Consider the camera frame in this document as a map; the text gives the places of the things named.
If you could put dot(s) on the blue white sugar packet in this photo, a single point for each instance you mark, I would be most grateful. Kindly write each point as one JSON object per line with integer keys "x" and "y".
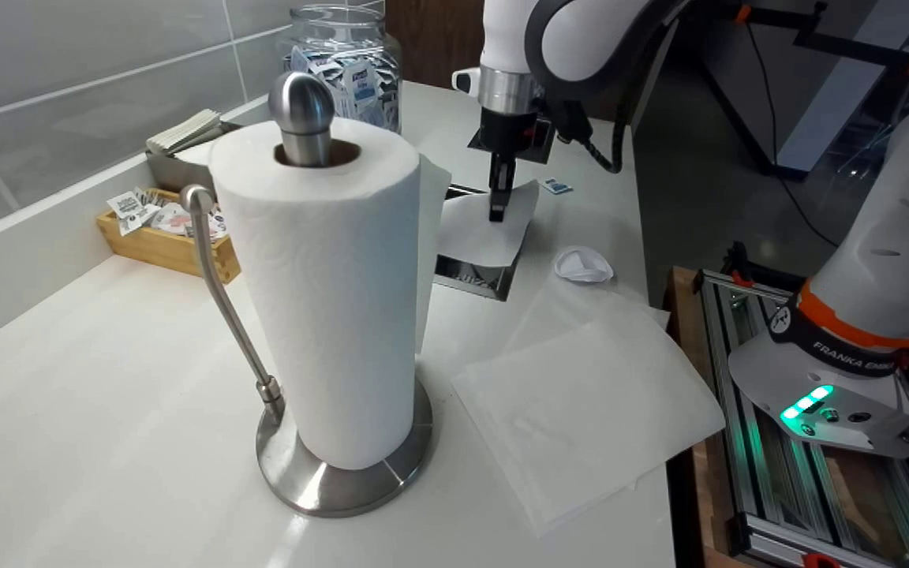
{"x": 555, "y": 186}

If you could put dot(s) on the large paper towel sheet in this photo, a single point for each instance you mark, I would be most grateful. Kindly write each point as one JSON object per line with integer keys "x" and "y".
{"x": 580, "y": 419}

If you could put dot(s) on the white packet on counter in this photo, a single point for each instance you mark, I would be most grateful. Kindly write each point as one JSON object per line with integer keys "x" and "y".
{"x": 580, "y": 267}

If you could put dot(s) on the black stand with orange clamps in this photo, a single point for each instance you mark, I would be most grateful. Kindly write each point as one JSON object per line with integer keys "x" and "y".
{"x": 835, "y": 34}

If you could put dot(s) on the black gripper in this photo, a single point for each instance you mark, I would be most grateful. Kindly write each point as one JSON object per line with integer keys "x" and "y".
{"x": 513, "y": 134}

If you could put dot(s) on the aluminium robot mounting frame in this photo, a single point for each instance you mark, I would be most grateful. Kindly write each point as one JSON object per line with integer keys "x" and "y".
{"x": 791, "y": 492}

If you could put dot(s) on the white paper towel roll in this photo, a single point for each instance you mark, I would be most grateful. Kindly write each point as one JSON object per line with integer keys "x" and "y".
{"x": 339, "y": 303}

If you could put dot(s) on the steel-rimmed counter bin opening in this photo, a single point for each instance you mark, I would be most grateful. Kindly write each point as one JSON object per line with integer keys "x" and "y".
{"x": 475, "y": 278}

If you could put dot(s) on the wooden packet tray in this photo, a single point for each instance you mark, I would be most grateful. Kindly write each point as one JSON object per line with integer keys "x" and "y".
{"x": 164, "y": 247}

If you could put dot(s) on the small paper towel piece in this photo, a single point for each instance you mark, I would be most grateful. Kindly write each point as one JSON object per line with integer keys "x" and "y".
{"x": 475, "y": 232}

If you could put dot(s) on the glass jar of packets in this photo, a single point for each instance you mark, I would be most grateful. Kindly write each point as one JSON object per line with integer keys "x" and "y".
{"x": 355, "y": 74}

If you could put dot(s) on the steel paper towel holder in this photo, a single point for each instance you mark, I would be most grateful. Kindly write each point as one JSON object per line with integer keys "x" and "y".
{"x": 301, "y": 114}

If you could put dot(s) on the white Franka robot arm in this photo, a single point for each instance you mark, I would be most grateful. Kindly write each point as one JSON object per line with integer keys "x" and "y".
{"x": 580, "y": 33}

